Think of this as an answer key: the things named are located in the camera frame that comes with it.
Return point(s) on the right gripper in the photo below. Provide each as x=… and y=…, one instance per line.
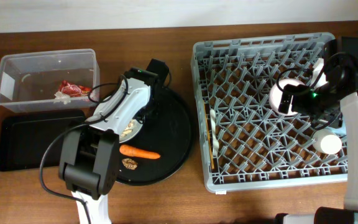
x=299, y=91

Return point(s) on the cream cup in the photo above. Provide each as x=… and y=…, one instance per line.
x=327, y=142

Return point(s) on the peanut shells and rice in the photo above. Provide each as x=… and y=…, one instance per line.
x=129, y=128

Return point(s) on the pink bowl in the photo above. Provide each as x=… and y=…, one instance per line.
x=275, y=95

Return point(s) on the round black tray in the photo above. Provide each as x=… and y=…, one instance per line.
x=171, y=134

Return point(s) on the white plastic fork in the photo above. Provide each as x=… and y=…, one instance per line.
x=215, y=142

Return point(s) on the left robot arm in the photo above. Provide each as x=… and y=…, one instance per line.
x=89, y=162

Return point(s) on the red snack wrapper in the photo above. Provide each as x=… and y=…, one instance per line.
x=73, y=90

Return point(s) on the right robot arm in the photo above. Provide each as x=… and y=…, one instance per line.
x=333, y=93

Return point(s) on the grey dishwasher rack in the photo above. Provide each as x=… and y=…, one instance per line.
x=258, y=148

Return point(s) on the orange carrot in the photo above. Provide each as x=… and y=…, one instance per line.
x=136, y=152

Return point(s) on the wooden chopstick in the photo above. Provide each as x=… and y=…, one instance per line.
x=208, y=138

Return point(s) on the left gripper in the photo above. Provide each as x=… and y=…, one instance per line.
x=158, y=114

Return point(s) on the grey plate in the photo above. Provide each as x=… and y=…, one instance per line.
x=132, y=133

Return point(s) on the clear plastic bin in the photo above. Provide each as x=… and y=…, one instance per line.
x=29, y=81

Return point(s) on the walnut piece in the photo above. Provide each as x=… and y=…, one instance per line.
x=129, y=163

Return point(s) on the white tissue scrap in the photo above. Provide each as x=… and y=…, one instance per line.
x=62, y=97

